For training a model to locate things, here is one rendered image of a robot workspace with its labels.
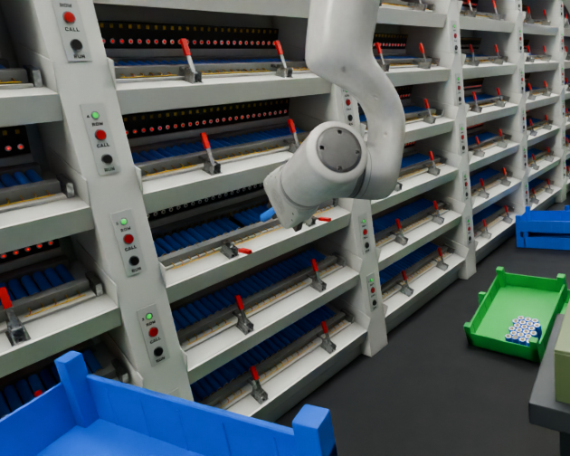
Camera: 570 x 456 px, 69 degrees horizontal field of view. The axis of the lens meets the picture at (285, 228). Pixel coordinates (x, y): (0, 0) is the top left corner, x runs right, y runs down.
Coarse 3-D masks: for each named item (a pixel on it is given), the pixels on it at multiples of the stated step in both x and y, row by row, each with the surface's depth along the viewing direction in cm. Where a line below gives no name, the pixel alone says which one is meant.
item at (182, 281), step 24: (264, 192) 120; (168, 216) 100; (336, 216) 118; (264, 240) 102; (288, 240) 105; (312, 240) 113; (192, 264) 90; (216, 264) 91; (240, 264) 96; (168, 288) 83; (192, 288) 88
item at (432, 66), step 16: (384, 48) 155; (400, 48) 162; (416, 48) 164; (384, 64) 129; (400, 64) 146; (416, 64) 153; (432, 64) 156; (448, 64) 157; (400, 80) 136; (416, 80) 143; (432, 80) 151
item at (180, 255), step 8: (328, 200) 121; (320, 208) 119; (256, 224) 104; (264, 224) 105; (272, 224) 107; (232, 232) 100; (240, 232) 100; (248, 232) 101; (256, 232) 104; (208, 240) 95; (216, 240) 96; (224, 240) 97; (232, 240) 99; (248, 240) 100; (184, 248) 91; (192, 248) 92; (200, 248) 92; (208, 248) 94; (160, 256) 88; (168, 256) 88; (176, 256) 89; (184, 256) 90; (192, 256) 92; (168, 264) 88; (184, 264) 89
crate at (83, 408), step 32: (64, 384) 42; (96, 384) 42; (32, 416) 39; (64, 416) 42; (96, 416) 43; (128, 416) 40; (160, 416) 37; (192, 416) 35; (224, 416) 32; (320, 416) 27; (0, 448) 37; (32, 448) 39; (64, 448) 40; (96, 448) 39; (128, 448) 38; (160, 448) 37; (192, 448) 36; (224, 448) 34; (256, 448) 32; (288, 448) 30; (320, 448) 26
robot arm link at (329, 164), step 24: (312, 144) 51; (336, 144) 51; (360, 144) 52; (288, 168) 59; (312, 168) 51; (336, 168) 51; (360, 168) 52; (288, 192) 62; (312, 192) 56; (336, 192) 56
